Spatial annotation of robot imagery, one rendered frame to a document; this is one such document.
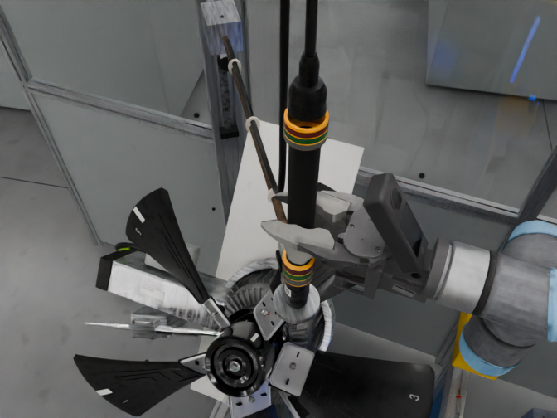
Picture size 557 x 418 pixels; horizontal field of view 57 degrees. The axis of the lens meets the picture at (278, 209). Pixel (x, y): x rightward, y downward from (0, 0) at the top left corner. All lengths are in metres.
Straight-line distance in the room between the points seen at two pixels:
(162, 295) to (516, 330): 0.78
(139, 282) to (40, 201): 1.90
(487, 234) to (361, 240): 1.08
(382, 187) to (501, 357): 0.27
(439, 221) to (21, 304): 1.91
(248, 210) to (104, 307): 1.47
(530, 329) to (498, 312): 0.04
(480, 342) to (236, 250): 0.68
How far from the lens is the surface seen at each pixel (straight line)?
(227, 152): 1.48
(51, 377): 2.47
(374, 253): 0.58
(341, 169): 1.12
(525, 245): 0.77
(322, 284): 0.91
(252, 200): 1.18
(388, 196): 0.53
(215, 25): 1.10
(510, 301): 0.60
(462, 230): 1.65
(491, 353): 0.69
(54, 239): 2.86
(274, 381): 1.00
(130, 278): 1.22
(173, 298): 1.18
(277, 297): 0.78
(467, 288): 0.59
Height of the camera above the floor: 2.13
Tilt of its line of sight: 51 degrees down
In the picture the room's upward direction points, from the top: straight up
